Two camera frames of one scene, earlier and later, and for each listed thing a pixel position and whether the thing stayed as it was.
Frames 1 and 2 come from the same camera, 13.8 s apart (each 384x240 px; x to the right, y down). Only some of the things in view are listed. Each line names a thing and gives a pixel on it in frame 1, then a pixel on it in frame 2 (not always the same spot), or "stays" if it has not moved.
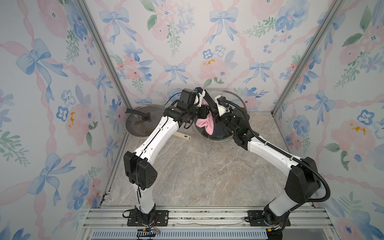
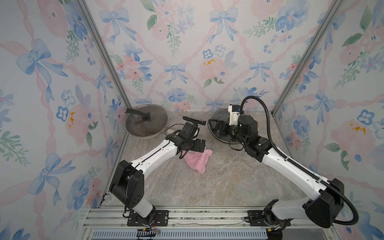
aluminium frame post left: x=96 y=34 stays
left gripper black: x=204 y=112 to x=197 y=145
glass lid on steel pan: x=142 y=121 stays
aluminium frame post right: x=326 y=22 stays
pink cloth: x=208 y=123 to x=198 y=160
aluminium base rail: x=205 y=222 stays
